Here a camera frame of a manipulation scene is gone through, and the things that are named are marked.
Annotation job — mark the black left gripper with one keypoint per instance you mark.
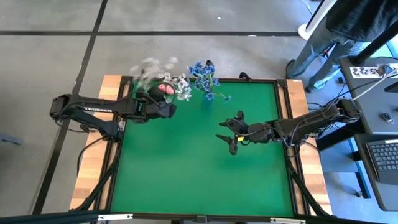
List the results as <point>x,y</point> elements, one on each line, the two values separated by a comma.
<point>154,112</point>

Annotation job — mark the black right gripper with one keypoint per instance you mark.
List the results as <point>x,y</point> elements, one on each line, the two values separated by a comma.
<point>255,132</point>

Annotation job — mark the orange-pink tulip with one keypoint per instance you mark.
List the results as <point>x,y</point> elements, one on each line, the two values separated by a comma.
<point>170,90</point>

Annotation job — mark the white flower spray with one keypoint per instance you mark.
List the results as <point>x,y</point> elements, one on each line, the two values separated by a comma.
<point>183,90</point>

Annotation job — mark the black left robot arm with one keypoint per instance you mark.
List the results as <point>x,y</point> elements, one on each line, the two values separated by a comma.
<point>93,109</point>

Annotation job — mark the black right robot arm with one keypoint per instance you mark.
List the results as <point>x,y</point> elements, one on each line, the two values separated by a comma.
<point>311,119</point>

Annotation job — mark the clear glass vase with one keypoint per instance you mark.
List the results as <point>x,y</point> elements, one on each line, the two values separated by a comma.
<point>170,99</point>

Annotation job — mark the teal glass vase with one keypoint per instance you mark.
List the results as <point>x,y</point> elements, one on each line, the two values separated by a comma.
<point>207,99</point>

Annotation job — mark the black hook clamp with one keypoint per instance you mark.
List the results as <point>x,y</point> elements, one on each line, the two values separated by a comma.
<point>245,75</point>

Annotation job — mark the green table mat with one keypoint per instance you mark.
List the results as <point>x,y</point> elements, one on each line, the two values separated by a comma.
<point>186,171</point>

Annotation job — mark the black gantry leg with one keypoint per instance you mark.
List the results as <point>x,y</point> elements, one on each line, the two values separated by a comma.
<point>307,186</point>
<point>99,186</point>

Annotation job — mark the black desk foot bar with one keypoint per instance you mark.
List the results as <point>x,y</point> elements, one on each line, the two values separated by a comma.
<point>335,140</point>

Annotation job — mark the dark grey desk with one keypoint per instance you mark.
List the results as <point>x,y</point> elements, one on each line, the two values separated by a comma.
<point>363,174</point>

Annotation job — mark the white paper label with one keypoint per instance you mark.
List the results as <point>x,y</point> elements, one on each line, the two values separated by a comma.
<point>363,71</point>

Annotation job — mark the black keyboard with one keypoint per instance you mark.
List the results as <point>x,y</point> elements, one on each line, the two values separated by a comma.
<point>385,158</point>

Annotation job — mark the black key fob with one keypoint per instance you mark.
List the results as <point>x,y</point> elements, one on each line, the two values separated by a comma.
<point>387,118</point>

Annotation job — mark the person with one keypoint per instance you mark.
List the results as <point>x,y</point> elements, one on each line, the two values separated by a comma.
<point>348,18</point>

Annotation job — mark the grey floor object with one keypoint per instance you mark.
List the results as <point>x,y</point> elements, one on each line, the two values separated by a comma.
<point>11,141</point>

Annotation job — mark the black diagonal pole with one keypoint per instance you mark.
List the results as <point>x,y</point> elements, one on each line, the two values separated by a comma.
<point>373,46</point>

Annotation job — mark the small grey device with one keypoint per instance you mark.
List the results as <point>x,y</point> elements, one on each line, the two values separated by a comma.
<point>385,69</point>

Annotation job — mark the dark metal bar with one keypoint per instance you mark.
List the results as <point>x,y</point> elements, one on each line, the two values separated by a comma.
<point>46,217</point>

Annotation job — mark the black aluminium table frame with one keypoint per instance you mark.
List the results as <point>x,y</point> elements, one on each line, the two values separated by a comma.
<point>264,81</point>

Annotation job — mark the silver metal bracket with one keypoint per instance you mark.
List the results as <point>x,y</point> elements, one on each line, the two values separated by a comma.
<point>287,220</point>
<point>115,216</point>

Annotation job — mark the white post with round base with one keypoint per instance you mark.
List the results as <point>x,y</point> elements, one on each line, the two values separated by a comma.
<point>303,32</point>

